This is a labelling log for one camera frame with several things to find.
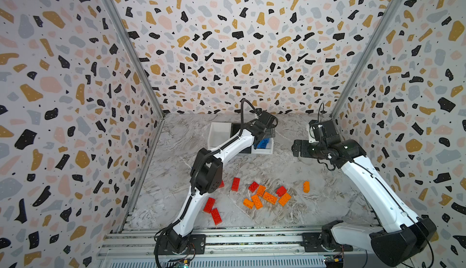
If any blue lego brick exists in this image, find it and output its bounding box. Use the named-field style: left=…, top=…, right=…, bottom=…
left=257, top=138, right=270, bottom=149

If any red square lego brick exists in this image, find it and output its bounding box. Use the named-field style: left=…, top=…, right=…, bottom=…
left=248, top=181, right=259, bottom=193

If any red lego brick bottom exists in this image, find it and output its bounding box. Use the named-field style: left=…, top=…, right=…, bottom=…
left=211, top=208, right=223, bottom=226

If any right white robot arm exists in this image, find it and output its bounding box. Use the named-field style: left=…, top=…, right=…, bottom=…
left=291, top=139, right=436, bottom=267

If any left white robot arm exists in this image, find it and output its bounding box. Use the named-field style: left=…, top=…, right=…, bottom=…
left=154, top=111, right=278, bottom=257

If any right white bin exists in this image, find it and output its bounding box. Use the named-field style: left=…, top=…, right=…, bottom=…
left=251, top=128, right=275, bottom=155

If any white bin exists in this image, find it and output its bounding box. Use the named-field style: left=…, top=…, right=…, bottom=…
left=251, top=128, right=275, bottom=155
left=207, top=122, right=232, bottom=150

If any black middle bin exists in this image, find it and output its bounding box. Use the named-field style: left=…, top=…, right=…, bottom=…
left=230, top=122, right=254, bottom=154

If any left white bin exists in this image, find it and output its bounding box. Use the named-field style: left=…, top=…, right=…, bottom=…
left=207, top=122, right=232, bottom=150

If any orange long lego brick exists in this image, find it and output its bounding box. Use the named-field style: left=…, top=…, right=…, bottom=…
left=262, top=192, right=277, bottom=205

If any small orange lego brick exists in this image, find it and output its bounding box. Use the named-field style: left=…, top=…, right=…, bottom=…
left=243, top=198, right=255, bottom=209

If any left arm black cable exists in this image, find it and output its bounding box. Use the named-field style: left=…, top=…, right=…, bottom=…
left=152, top=98, right=263, bottom=268

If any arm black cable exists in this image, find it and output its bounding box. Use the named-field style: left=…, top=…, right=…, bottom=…
left=316, top=102, right=339, bottom=170
left=152, top=98, right=263, bottom=268

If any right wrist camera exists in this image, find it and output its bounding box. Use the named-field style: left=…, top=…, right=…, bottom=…
left=307, top=119, right=339, bottom=143

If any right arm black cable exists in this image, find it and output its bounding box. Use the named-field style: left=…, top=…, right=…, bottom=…
left=316, top=102, right=339, bottom=170

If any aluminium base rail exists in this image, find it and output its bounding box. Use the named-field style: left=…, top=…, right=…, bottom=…
left=97, top=226, right=384, bottom=268

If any right corner aluminium post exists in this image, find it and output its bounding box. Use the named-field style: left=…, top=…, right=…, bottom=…
left=331, top=0, right=403, bottom=119

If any corner aluminium post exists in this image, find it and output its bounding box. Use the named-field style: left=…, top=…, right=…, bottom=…
left=90, top=0, right=165, bottom=119
left=331, top=0, right=403, bottom=119

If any left corner aluminium post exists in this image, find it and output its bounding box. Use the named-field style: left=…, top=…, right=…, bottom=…
left=90, top=0, right=165, bottom=119

